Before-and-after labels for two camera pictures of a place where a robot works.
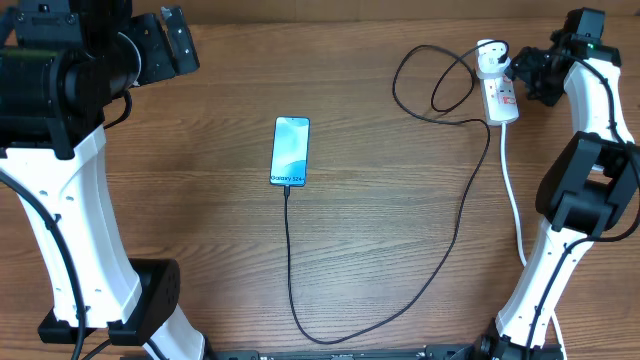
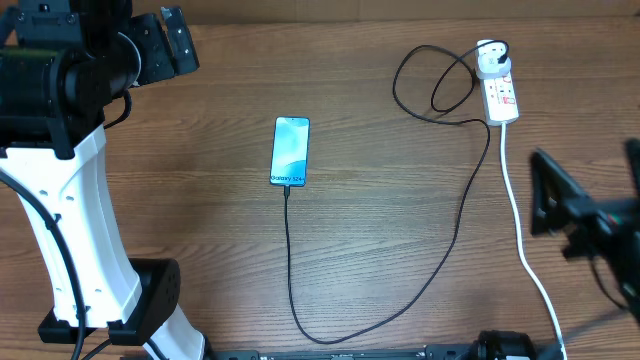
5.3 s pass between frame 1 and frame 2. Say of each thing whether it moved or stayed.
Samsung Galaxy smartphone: stayed
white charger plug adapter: stayed
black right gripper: moved
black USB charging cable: stayed
